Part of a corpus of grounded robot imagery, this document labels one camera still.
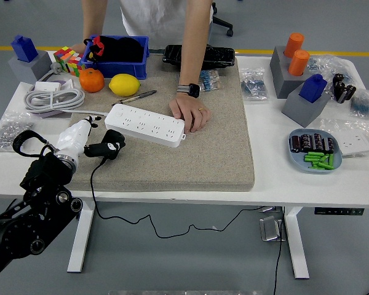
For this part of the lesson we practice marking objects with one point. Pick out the person's left hand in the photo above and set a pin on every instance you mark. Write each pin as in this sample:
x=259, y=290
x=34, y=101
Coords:
x=189, y=110

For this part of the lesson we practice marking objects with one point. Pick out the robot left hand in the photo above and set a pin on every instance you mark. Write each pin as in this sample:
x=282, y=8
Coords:
x=73, y=138

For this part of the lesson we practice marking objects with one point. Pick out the person's right hand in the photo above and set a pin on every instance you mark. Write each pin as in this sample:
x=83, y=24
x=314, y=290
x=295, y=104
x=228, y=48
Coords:
x=78, y=47

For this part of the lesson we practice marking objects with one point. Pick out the white power strip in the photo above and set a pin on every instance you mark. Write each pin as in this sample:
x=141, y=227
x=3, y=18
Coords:
x=135, y=121

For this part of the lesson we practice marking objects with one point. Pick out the person's left forearm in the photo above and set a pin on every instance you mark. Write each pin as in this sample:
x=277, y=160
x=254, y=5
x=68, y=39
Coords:
x=193, y=46

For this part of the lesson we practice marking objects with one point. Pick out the person's right forearm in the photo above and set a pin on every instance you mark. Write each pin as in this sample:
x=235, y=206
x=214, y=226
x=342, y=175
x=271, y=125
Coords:
x=93, y=21

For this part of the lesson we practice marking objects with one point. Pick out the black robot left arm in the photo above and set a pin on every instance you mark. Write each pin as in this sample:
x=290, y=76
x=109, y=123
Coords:
x=34, y=212

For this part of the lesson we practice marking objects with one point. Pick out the puzzle cube with white faces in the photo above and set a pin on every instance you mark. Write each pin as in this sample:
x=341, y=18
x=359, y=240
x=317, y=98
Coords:
x=77, y=66

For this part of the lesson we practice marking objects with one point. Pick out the black wristwatch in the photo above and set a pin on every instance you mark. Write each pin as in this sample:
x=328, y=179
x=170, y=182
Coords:
x=192, y=89

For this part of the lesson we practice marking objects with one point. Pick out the purple disc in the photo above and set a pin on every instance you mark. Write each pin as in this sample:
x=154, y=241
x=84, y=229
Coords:
x=49, y=115

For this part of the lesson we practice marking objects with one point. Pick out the bag of blue resistors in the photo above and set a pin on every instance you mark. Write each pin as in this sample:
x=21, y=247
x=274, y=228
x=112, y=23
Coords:
x=210, y=81

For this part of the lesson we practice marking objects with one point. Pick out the orange fruit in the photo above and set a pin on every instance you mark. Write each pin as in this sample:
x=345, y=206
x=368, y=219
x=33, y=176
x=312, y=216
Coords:
x=92, y=81

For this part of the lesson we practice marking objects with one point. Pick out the open white box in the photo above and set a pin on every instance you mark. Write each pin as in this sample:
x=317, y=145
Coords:
x=67, y=83

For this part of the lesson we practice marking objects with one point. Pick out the grey block holder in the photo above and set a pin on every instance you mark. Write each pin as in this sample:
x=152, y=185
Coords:
x=40, y=66
x=301, y=110

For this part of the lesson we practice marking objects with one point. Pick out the beige mat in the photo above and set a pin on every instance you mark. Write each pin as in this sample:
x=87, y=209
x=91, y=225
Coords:
x=203, y=153

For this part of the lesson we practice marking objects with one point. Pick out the small white box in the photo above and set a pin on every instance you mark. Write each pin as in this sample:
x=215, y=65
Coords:
x=46, y=86

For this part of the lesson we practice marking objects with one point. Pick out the blue plastic bin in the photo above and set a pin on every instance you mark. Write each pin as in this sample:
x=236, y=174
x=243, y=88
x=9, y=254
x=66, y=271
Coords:
x=126, y=69

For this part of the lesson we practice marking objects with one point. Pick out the blue bottle-shaped block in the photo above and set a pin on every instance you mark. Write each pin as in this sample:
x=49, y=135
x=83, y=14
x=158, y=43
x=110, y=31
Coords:
x=24, y=49
x=313, y=89

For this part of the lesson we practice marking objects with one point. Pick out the grey pen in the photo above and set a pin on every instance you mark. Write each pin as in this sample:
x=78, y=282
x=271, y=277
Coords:
x=135, y=97

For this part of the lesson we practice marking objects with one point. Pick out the yellow lemon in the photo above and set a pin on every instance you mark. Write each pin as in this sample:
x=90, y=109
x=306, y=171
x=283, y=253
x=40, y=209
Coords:
x=124, y=84

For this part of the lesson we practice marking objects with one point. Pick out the bag of metal nuts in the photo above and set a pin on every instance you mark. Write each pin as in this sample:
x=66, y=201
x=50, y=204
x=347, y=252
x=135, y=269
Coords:
x=13, y=133

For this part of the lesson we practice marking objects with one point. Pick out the black plastic tray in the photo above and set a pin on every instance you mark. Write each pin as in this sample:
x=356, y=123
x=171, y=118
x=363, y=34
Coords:
x=221, y=56

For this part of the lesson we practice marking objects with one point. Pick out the bag of blue components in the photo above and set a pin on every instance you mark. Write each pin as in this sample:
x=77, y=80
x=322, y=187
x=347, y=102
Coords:
x=253, y=86
x=364, y=104

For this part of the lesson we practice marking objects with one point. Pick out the person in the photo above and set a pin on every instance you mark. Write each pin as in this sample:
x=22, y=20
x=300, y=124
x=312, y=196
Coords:
x=157, y=18

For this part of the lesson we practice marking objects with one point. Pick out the grey two-hole block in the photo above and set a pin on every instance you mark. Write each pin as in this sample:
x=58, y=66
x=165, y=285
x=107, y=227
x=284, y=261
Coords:
x=283, y=80

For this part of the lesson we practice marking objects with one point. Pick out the white table leg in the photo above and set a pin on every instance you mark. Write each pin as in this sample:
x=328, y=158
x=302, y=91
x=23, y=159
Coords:
x=81, y=242
x=296, y=242

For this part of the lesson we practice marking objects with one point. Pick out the black capacitor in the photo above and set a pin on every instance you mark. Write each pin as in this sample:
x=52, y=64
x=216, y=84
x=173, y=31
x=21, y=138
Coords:
x=307, y=141
x=329, y=144
x=296, y=143
x=318, y=140

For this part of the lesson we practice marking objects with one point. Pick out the blue-grey plate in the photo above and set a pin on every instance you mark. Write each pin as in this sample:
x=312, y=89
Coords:
x=295, y=159

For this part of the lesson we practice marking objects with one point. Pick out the orange cylinder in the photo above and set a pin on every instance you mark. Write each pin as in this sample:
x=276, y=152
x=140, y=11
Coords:
x=295, y=44
x=299, y=63

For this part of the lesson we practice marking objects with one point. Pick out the green battery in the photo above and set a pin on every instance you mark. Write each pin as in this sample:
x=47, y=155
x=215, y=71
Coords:
x=312, y=158
x=318, y=164
x=313, y=153
x=331, y=160
x=325, y=158
x=321, y=167

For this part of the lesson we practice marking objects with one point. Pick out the silver metal pedal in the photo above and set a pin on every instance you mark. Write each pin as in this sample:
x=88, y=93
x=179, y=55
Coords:
x=269, y=229

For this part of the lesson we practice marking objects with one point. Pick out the clear bag round socket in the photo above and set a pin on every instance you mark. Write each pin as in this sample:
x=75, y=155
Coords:
x=332, y=124

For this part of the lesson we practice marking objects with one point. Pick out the crumpled clear plastic bag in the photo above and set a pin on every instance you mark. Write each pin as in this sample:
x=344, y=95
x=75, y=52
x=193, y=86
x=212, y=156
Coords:
x=326, y=66

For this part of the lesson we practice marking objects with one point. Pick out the cluster of black capacitors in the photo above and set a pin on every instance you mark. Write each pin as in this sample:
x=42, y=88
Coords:
x=341, y=87

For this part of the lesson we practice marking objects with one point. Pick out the black table control panel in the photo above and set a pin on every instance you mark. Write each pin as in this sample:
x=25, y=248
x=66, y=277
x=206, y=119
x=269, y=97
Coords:
x=338, y=211

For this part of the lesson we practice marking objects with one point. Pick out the white wall socket plate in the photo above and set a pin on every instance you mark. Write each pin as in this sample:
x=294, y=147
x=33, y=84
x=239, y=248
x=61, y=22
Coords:
x=355, y=143

